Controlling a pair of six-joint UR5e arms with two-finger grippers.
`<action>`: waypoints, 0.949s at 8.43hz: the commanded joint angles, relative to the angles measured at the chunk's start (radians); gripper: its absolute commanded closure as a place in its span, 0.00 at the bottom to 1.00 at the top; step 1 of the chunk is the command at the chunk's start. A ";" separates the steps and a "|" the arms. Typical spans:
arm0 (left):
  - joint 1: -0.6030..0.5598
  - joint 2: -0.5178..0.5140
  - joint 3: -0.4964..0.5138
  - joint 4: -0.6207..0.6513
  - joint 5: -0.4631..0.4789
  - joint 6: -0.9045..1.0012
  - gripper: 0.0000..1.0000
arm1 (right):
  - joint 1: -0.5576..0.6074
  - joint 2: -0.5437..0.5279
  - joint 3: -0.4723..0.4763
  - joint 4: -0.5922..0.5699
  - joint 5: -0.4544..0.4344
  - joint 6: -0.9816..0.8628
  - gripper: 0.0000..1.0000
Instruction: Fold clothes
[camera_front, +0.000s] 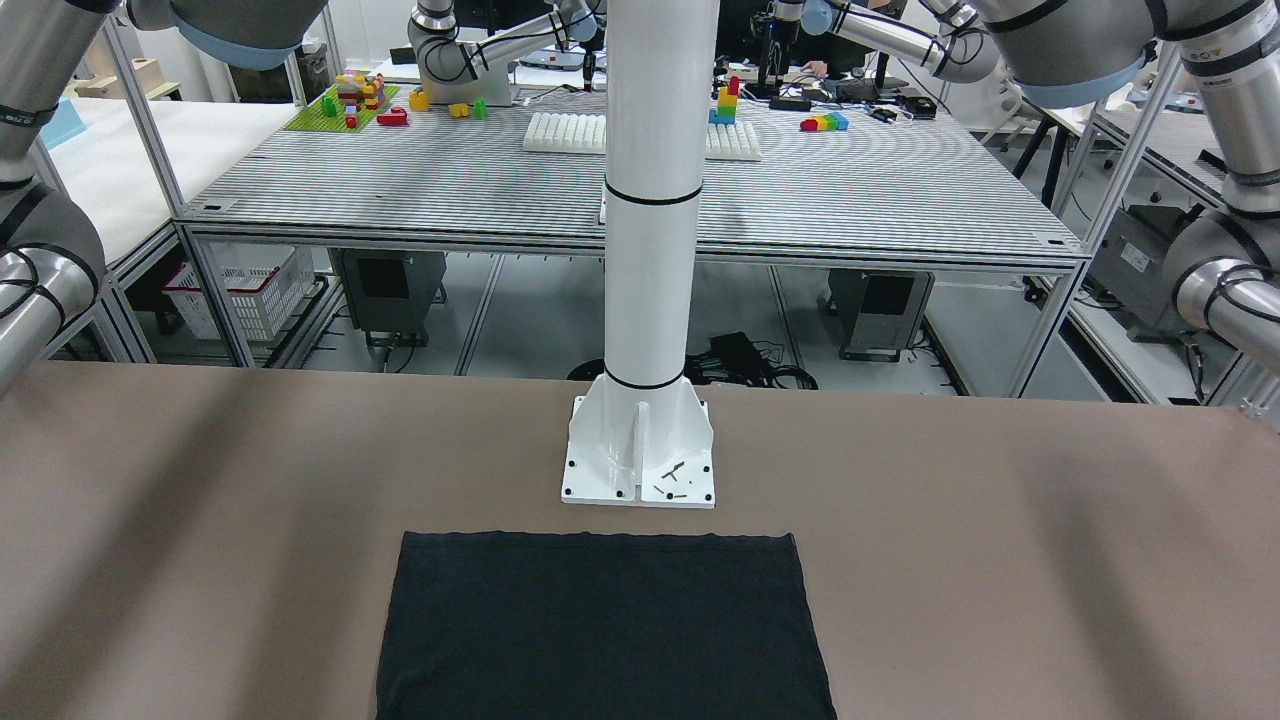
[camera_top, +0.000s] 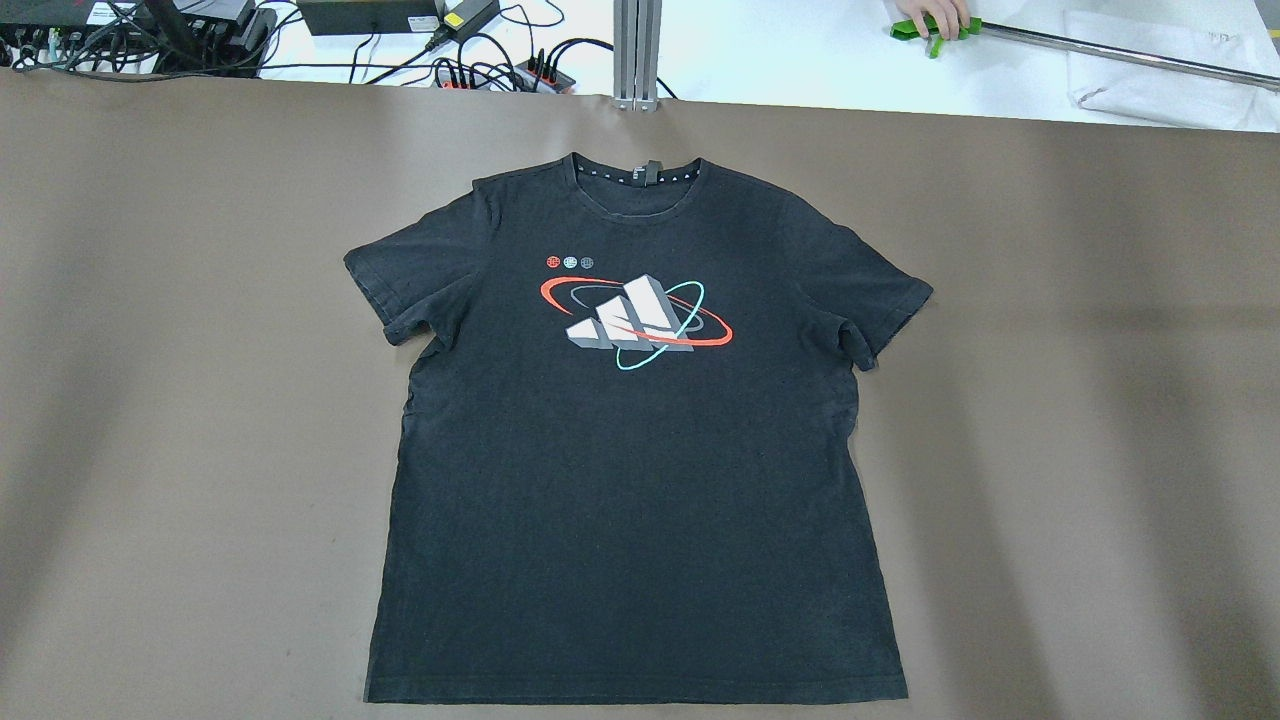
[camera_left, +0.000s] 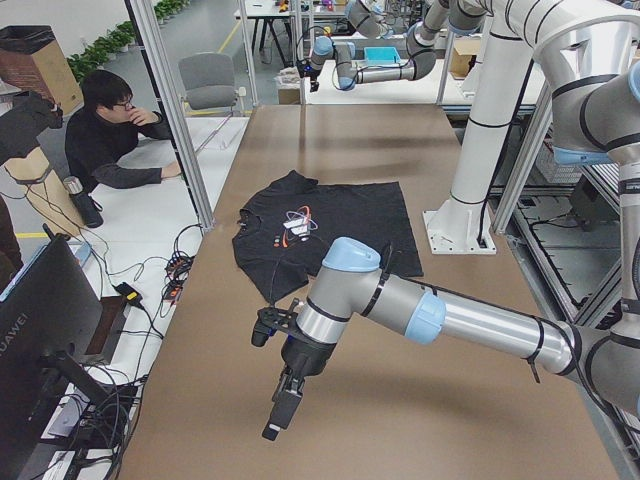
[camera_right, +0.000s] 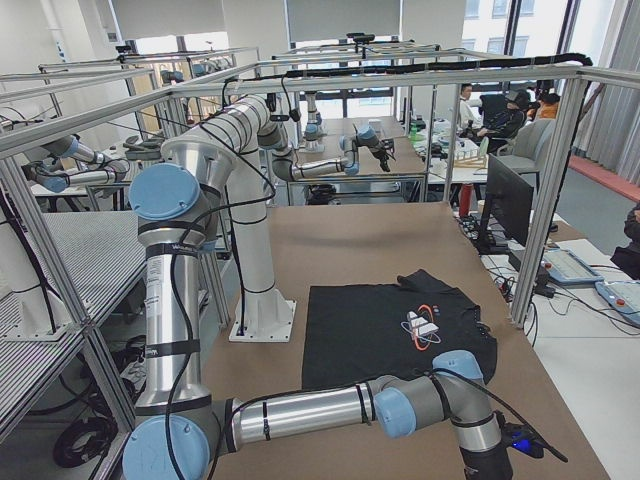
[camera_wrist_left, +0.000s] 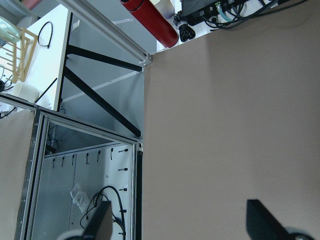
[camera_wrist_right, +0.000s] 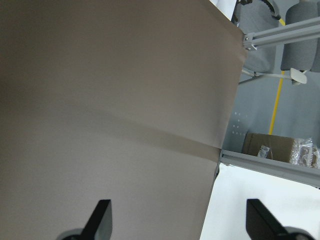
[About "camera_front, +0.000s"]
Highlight green lego baseplate with bricks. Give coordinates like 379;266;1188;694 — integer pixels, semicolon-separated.
283;72;398;133

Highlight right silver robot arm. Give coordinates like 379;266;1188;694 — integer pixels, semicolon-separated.
1;1;323;389

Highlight stacked colourful toy blocks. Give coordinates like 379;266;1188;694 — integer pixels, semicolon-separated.
708;76;741;126

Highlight background silver robot arm right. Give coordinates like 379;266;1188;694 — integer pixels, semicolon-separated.
771;1;1001;85

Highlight aluminium frame work table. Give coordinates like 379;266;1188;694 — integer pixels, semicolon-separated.
172;85;1093;398

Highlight white plastic basket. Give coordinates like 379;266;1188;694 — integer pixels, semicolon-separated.
163;243;315;342

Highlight rainbow toy block row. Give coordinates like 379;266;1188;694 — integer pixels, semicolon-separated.
799;111;849;133

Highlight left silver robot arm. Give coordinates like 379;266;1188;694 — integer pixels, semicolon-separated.
974;1;1279;374

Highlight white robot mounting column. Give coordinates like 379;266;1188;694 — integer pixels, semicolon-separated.
561;1;719;509

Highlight black printed t-shirt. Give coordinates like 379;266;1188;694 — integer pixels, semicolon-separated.
375;532;836;719

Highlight grey computer box under table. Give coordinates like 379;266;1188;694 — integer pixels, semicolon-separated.
329;249;447;348

